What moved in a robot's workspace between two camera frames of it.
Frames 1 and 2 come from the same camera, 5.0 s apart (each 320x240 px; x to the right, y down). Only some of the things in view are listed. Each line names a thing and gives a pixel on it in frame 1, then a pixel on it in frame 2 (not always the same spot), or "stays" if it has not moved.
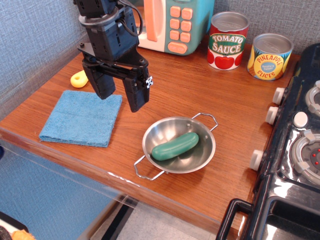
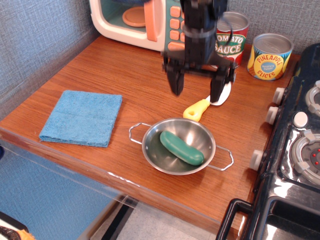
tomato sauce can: [227, 36] stays
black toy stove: [286, 205] stays
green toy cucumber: [165, 150] → [188, 154]
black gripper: [114, 48] → [199, 54]
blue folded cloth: [83, 118] stays
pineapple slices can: [270, 56] stays
